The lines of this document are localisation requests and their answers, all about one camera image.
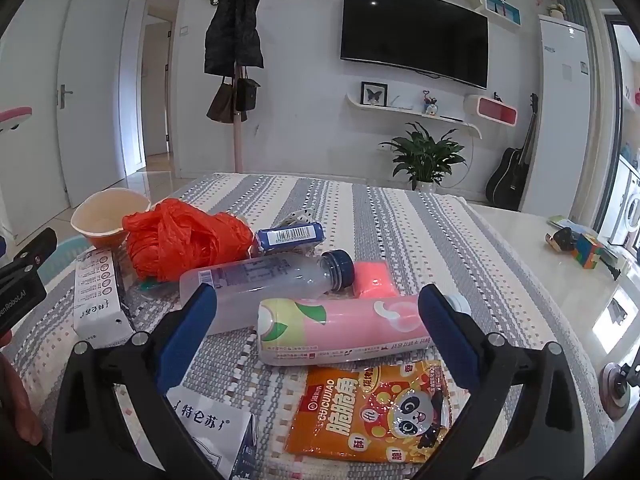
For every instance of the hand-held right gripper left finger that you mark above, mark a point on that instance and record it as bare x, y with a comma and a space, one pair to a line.
187, 332

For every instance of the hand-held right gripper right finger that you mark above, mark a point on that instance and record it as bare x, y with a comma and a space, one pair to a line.
447, 332

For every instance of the pink drink bottle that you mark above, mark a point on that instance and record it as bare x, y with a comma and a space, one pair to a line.
340, 330

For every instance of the orange snack packet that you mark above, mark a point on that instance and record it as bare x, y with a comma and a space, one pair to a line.
370, 412

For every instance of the person's left hand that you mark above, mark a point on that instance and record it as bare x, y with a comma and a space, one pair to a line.
20, 410

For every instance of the white milk carton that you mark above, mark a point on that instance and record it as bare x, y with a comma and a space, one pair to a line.
210, 425
97, 300

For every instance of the orange plastic bag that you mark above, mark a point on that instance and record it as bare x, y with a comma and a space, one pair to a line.
185, 242

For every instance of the pink foam block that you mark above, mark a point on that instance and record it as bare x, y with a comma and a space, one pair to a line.
372, 280

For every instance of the clear plastic bottle blue cap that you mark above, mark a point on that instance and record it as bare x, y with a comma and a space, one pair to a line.
270, 280

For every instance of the striped woven tablecloth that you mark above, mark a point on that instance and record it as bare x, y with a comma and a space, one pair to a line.
400, 240

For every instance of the blue white barcode packet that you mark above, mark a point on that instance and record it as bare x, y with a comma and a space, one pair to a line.
290, 237

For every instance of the small black object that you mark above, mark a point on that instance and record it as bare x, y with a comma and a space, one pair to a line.
562, 239

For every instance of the green booklet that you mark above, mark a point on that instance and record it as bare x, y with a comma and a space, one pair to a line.
562, 222

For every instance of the colourful puzzle cube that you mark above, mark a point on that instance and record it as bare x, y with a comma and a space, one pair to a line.
589, 251

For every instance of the black acoustic guitar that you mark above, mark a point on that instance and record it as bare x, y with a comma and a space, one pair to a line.
507, 180

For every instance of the pink white board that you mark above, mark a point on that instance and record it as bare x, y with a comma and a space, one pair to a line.
15, 116

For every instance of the green potted plant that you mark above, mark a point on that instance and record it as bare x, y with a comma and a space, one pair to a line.
425, 152

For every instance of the pink coat rack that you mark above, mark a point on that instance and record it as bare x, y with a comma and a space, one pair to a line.
237, 145

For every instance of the white door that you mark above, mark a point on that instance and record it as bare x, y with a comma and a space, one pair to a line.
90, 100

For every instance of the low curved white shelf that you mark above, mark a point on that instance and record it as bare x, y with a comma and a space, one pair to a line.
450, 121

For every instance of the white washing machine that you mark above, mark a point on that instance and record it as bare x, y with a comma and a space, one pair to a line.
625, 205

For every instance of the red white box shelf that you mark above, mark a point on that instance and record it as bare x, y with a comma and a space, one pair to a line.
492, 110

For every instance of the small blue figurine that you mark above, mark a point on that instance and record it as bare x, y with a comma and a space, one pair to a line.
430, 106

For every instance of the brown handbag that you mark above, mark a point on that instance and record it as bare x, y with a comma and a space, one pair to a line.
220, 105

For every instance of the white refrigerator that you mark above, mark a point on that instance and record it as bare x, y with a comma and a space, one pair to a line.
560, 120

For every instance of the black handbag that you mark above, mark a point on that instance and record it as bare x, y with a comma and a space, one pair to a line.
247, 95

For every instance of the black jacket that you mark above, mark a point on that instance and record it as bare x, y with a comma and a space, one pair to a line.
234, 30

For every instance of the blue white double box shelf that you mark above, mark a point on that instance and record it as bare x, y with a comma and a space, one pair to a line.
502, 10

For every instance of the round suction cup mount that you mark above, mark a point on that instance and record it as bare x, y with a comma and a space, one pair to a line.
616, 390

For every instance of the butterfly picture frame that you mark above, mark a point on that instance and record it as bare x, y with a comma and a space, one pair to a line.
374, 94

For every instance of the black wall television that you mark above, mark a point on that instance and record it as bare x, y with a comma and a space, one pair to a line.
415, 30

